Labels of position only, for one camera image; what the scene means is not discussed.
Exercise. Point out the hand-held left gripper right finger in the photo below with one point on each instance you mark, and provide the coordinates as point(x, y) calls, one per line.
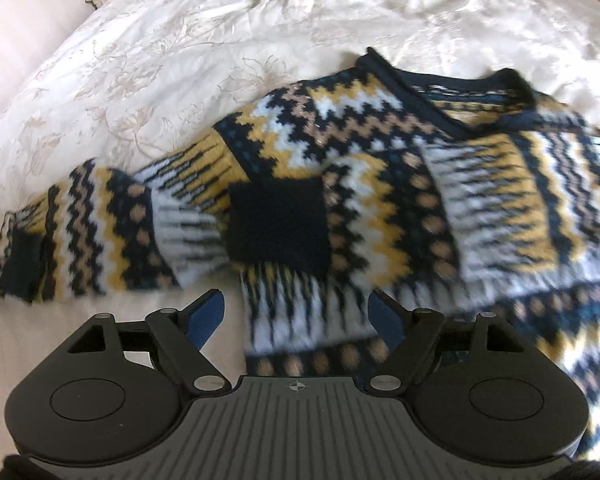
point(384, 321)

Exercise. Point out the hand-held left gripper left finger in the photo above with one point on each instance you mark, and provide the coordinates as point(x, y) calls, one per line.
point(206, 317)

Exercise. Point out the patterned knit sweater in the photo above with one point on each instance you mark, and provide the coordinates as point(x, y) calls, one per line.
point(360, 185)

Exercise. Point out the white embroidered bedspread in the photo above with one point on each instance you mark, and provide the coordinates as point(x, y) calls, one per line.
point(205, 35)

